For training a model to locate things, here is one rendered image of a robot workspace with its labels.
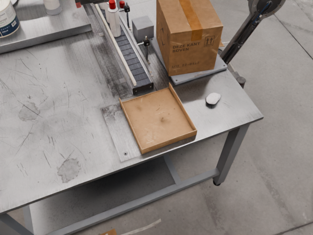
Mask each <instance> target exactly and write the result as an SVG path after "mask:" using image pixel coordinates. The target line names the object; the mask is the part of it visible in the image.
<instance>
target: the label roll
mask: <svg viewBox="0 0 313 235"><path fill-rule="evenodd" d="M19 26H20V21H19V19H18V17H17V14H16V12H15V10H14V8H13V5H12V3H11V1H10V0H0V38H2V37H6V36H9V35H11V34H12V33H14V32H15V31H16V30H17V29H18V28H19Z"/></svg>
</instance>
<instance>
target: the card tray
mask: <svg viewBox="0 0 313 235"><path fill-rule="evenodd" d="M119 101H120V105H121V107H122V110H123V112H124V114H125V117H126V119H127V121H128V123H129V126H130V128H131V130H132V133H133V135H134V137H135V140H136V142H137V144H138V147H139V149H140V151H141V154H144V153H147V152H150V151H153V150H156V149H158V148H161V147H164V146H167V145H170V144H173V143H175V142H178V141H180V140H183V139H186V138H189V137H192V136H195V135H196V134H197V128H196V127H195V125H194V123H193V121H192V119H191V118H190V116H189V114H188V113H187V111H186V109H185V108H184V106H183V104H182V102H181V101H180V99H179V97H178V96H177V94H176V92H175V91H174V89H173V87H172V85H171V83H170V82H169V87H168V88H165V89H162V90H158V91H155V92H152V93H149V94H146V95H143V96H140V97H136V98H133V99H130V100H127V101H124V102H121V100H120V98H119Z"/></svg>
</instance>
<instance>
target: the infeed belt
mask: <svg viewBox="0 0 313 235"><path fill-rule="evenodd" d="M98 6H99V8H100V5H99V4H98ZM100 10H101V9H100ZM101 12H102V14H103V16H104V19H105V21H106V23H107V19H106V14H105V10H101ZM107 25H108V27H109V29H110V30H111V28H110V24H108V23H107ZM120 29H121V36H120V37H117V38H115V37H114V39H115V41H116V43H117V45H118V47H119V49H120V51H121V53H122V55H123V57H124V59H125V61H126V63H127V65H128V67H129V69H130V71H131V73H132V75H133V77H134V79H135V81H136V86H134V87H135V88H138V87H141V86H145V85H147V84H151V82H150V80H149V78H148V76H147V74H146V73H145V70H144V69H143V67H142V65H141V63H140V61H139V59H138V57H137V55H136V54H135V52H134V50H133V48H132V46H131V44H130V42H129V40H128V38H127V36H126V34H125V33H124V31H123V29H122V27H121V26H120Z"/></svg>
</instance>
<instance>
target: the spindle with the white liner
mask: <svg viewBox="0 0 313 235"><path fill-rule="evenodd" d="M43 2H44V5H45V8H46V12H47V14H49V15H56V14H59V13H60V12H61V11H62V8H61V7H60V3H59V0H43Z"/></svg>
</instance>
